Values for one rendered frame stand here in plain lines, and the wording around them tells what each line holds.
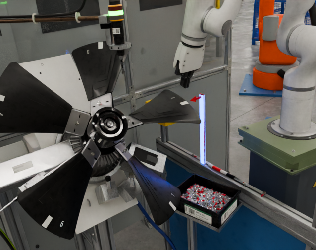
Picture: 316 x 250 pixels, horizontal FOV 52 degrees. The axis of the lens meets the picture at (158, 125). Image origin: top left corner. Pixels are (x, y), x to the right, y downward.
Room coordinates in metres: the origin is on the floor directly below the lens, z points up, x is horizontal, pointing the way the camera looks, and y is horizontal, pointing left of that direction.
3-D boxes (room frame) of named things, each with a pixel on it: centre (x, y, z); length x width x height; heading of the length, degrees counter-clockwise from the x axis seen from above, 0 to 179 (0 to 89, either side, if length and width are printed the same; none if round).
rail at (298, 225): (1.16, -0.25, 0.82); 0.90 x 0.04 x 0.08; 34
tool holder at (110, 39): (1.04, 0.11, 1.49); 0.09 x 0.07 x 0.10; 69
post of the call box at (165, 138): (1.49, -0.03, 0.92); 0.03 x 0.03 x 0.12; 34
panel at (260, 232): (1.16, -0.25, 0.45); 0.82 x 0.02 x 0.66; 34
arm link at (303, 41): (1.20, -0.59, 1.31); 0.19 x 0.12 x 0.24; 21
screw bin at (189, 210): (1.01, -0.16, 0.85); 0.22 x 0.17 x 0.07; 49
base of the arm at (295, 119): (1.23, -0.58, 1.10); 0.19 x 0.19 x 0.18
